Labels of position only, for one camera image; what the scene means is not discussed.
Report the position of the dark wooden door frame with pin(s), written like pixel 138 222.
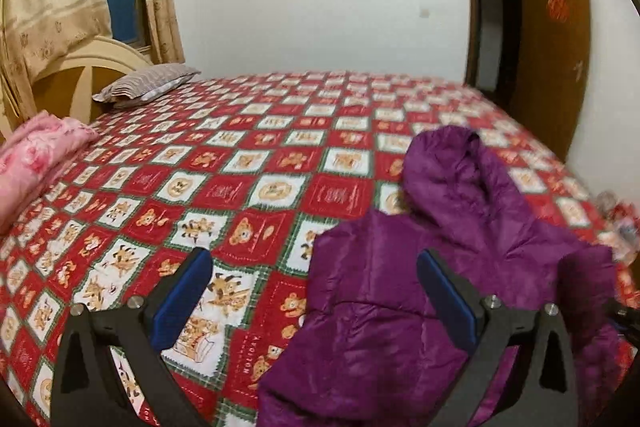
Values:
pixel 472 7

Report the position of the cream wooden headboard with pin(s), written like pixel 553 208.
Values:
pixel 65 79

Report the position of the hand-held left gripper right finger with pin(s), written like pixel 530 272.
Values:
pixel 447 302

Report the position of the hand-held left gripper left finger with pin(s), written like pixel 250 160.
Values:
pixel 182 302

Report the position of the brown wooden door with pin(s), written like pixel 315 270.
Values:
pixel 550 67

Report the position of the pink floral blanket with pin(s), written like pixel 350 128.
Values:
pixel 35 152

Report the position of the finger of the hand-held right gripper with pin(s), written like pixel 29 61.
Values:
pixel 625 317

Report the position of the purple down jacket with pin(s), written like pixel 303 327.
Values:
pixel 400 287

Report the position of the red door decoration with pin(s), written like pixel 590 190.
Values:
pixel 558 4

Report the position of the grey striped pillow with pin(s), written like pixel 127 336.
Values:
pixel 145 84

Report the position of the red bear print bedsheet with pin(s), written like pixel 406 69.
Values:
pixel 280 147

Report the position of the pile of red packages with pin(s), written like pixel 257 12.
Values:
pixel 622 222

